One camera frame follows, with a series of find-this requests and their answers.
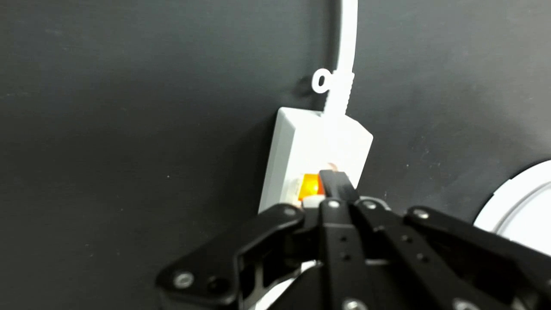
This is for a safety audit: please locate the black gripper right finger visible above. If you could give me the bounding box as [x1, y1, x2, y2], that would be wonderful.
[337, 171, 551, 310]

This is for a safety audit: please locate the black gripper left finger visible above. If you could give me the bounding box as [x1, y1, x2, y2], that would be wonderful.
[154, 169, 352, 310]

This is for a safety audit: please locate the white power strip orange switch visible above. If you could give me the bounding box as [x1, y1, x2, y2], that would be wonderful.
[242, 105, 375, 308]

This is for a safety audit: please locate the white power strip main cable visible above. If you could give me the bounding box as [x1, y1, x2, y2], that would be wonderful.
[321, 0, 361, 119]

